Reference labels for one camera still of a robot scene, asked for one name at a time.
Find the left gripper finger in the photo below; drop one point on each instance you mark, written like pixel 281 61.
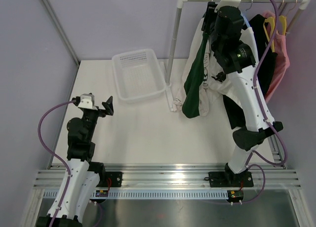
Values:
pixel 108 106
pixel 87 93

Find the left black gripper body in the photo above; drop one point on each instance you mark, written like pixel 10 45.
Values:
pixel 93 117

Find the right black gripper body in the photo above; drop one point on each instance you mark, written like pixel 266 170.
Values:
pixel 210 18

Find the green and white t shirt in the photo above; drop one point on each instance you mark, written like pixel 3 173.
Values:
pixel 194 95

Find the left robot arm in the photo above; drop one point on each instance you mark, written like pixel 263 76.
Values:
pixel 82 175

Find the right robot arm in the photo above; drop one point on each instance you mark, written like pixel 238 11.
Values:
pixel 259 125

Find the light blue hanger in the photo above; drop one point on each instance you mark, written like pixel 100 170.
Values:
pixel 246 20

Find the black t shirt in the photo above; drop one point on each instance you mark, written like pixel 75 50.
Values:
pixel 231 102

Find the white printed t shirt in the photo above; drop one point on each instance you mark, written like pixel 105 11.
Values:
pixel 234 56

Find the yellow hanger front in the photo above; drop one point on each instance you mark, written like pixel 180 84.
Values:
pixel 269 26

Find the yellow hanger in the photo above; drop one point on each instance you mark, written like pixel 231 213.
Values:
pixel 283 21
pixel 269 26

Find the yellow hanger back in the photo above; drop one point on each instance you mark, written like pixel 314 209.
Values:
pixel 283 21

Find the pink t shirt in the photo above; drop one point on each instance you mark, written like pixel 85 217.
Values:
pixel 282 63

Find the white plastic basket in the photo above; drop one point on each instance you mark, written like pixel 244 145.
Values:
pixel 138 75

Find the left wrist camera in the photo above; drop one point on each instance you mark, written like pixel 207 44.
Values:
pixel 86 102

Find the aluminium mounting rail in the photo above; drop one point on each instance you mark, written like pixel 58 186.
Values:
pixel 191 176

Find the white slotted cable duct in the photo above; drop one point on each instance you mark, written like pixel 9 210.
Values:
pixel 162 194

